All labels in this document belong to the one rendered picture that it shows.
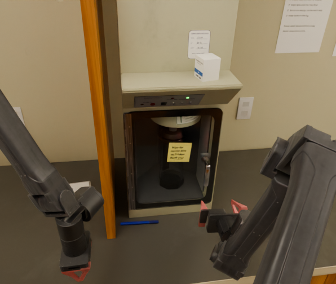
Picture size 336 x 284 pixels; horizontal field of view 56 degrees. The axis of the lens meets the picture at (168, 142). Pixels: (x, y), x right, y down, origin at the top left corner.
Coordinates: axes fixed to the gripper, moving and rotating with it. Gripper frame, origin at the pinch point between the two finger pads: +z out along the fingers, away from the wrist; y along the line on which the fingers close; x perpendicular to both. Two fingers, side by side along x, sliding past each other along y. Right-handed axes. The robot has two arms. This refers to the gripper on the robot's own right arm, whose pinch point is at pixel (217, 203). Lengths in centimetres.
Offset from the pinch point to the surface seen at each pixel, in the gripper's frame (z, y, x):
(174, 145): 14.3, 12.3, -12.8
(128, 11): 12, 27, -53
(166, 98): 6.3, 17.0, -31.9
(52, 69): 56, 57, -26
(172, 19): 13, 16, -52
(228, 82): 4.3, 0.7, -37.4
